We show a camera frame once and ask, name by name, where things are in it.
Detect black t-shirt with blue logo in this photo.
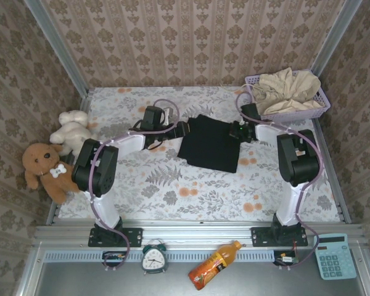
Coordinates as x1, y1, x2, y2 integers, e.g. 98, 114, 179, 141
176, 113, 241, 174

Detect beige drawstring shorts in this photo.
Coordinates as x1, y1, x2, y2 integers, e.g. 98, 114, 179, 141
252, 67, 323, 115

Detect purple plastic basket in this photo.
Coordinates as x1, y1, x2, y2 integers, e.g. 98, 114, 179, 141
244, 70, 331, 122

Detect floral tablecloth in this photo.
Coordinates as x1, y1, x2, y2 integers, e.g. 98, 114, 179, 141
57, 86, 342, 223

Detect white plush toy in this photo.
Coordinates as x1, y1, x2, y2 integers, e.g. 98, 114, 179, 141
49, 110, 96, 157

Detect dark green alarm clock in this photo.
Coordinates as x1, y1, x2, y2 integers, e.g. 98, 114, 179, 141
141, 239, 170, 275

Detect orange juice bottle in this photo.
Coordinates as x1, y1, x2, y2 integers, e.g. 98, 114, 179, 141
187, 240, 243, 291

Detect black connector board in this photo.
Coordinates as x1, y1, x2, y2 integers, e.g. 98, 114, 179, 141
273, 250, 300, 266
102, 251, 127, 268

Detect brown plush dog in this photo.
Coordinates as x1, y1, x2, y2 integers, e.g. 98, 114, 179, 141
21, 142, 81, 204

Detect light blue calculator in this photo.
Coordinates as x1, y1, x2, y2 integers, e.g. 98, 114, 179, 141
313, 232, 358, 281

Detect purple robot arm cable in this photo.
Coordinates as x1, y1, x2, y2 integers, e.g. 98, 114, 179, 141
88, 98, 180, 272
236, 91, 324, 271

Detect aluminium frame beam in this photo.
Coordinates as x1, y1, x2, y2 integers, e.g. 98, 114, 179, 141
33, 220, 366, 247

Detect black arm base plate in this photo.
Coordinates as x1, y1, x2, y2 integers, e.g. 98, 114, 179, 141
88, 227, 143, 248
250, 226, 309, 247

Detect white slotted cable duct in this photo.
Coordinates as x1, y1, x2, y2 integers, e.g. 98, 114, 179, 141
44, 250, 274, 263

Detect aluminium frame post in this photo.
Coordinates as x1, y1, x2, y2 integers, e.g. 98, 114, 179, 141
310, 0, 364, 80
23, 0, 92, 98

